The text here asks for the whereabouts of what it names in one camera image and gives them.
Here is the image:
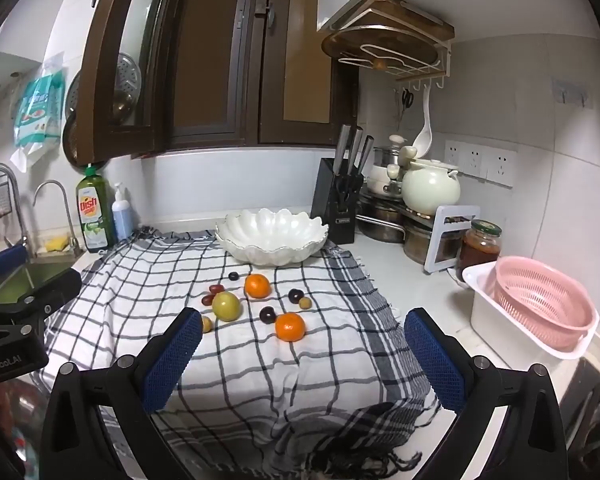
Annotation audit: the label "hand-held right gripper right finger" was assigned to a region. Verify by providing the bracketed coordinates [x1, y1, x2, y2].
[404, 307, 563, 480]

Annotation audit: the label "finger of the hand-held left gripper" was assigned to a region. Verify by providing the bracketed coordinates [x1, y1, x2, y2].
[0, 268, 84, 319]
[0, 246, 29, 283]

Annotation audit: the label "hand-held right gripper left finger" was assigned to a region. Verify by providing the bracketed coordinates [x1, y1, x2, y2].
[39, 307, 203, 480]

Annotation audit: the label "green apple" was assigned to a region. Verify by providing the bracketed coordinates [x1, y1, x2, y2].
[211, 291, 242, 322]

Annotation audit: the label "orange mandarin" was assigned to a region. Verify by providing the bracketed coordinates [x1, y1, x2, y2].
[244, 273, 272, 299]
[275, 312, 307, 343]

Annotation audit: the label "white scalloped bowl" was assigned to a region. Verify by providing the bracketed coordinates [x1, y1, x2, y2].
[215, 208, 330, 267]

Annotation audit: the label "steel sink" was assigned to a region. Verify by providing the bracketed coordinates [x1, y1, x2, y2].
[0, 254, 83, 307]

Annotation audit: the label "white plastic basin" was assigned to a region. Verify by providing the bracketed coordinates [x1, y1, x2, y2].
[462, 260, 600, 361]

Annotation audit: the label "green dish soap bottle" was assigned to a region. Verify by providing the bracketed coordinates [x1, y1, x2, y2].
[76, 164, 117, 254]

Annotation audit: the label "tall chrome faucet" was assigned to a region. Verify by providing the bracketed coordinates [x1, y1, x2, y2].
[0, 162, 31, 257]

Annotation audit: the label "small chrome faucet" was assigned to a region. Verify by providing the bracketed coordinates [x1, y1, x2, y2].
[32, 180, 84, 253]

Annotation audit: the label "blue pump bottle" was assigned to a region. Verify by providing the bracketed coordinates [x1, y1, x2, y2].
[111, 182, 135, 241]

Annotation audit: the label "white pot rack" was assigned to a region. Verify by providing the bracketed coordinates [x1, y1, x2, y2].
[424, 204, 481, 275]

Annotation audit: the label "deep steel pot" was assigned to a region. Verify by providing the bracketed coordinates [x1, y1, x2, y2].
[403, 219, 464, 264]

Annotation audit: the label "glass jar brown sauce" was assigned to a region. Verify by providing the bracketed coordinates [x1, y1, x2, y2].
[457, 219, 503, 282]

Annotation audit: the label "pink plastic colander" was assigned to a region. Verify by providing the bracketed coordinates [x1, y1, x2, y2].
[495, 255, 597, 351]

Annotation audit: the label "wide steel pot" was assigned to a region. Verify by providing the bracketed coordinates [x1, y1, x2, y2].
[356, 194, 407, 244]

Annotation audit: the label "hanging plastic bag pack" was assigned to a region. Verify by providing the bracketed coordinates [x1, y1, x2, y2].
[10, 52, 66, 173]

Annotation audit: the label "black gas stove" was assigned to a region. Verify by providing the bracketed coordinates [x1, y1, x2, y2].
[559, 359, 600, 463]

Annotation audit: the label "cream ceramic pot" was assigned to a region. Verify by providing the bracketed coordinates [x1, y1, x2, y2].
[401, 158, 462, 215]

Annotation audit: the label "white pot with lid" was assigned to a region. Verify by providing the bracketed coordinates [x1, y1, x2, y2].
[368, 162, 406, 197]

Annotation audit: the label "black knife block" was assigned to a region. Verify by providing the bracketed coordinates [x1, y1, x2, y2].
[310, 157, 366, 244]

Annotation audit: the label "steel steamer plate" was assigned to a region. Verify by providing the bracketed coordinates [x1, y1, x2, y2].
[111, 52, 143, 124]

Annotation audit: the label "steel pot with lid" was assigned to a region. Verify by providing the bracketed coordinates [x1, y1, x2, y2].
[372, 134, 419, 167]

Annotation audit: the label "white ladle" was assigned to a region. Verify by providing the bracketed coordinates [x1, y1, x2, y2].
[412, 82, 434, 154]

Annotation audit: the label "hanging scissors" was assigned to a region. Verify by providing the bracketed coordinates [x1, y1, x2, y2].
[397, 87, 415, 122]

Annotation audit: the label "brown wooden window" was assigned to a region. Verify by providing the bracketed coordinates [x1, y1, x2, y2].
[74, 0, 362, 167]

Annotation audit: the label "round wooden cutting board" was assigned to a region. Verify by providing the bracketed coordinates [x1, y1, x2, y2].
[321, 24, 442, 75]

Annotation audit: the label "rectangular wooden cutting board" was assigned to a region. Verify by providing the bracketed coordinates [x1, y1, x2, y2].
[352, 0, 455, 42]

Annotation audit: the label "black handled knives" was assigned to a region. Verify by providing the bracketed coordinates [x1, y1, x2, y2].
[335, 171, 365, 212]

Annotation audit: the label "white wall socket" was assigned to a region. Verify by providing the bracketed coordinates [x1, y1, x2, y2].
[487, 147, 519, 187]
[467, 143, 491, 179]
[445, 140, 469, 174]

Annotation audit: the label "steel handled knife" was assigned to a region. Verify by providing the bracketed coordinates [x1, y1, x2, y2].
[347, 128, 365, 172]
[333, 124, 354, 174]
[356, 135, 376, 175]

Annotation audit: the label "white wire board rack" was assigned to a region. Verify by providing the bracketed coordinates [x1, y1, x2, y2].
[330, 7, 454, 92]

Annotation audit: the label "steel wall hooks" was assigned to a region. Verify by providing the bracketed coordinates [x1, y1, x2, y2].
[552, 79, 595, 109]

